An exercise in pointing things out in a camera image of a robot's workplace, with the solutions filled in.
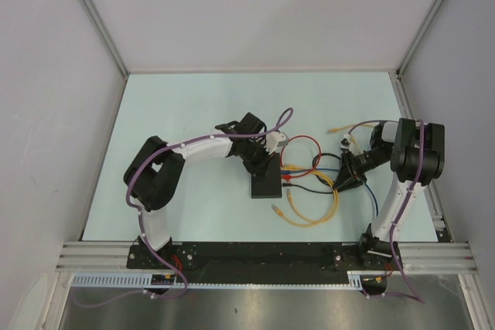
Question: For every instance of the aluminium frame rail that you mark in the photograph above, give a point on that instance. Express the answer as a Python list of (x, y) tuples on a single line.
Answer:
[(414, 258)]

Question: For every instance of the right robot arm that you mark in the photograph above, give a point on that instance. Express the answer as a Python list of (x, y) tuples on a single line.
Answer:
[(415, 152)]

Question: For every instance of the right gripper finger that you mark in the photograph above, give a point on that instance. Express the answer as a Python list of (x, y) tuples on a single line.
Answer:
[(352, 183), (344, 179)]

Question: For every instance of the black network switch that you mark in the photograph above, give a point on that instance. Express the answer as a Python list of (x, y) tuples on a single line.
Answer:
[(269, 187)]

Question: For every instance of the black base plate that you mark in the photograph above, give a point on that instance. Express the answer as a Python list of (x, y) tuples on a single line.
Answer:
[(272, 263)]

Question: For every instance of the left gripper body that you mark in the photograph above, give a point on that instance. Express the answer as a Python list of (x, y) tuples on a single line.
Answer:
[(254, 152)]

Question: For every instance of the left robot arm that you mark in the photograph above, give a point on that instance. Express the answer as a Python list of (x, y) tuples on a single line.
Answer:
[(154, 174)]

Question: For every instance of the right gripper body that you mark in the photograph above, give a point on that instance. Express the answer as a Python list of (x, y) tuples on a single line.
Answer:
[(369, 159)]

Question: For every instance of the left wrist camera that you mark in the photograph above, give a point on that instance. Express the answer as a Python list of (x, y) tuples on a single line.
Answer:
[(275, 140)]

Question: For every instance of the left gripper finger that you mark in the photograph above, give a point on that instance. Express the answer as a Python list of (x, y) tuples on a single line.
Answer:
[(270, 167), (256, 169)]

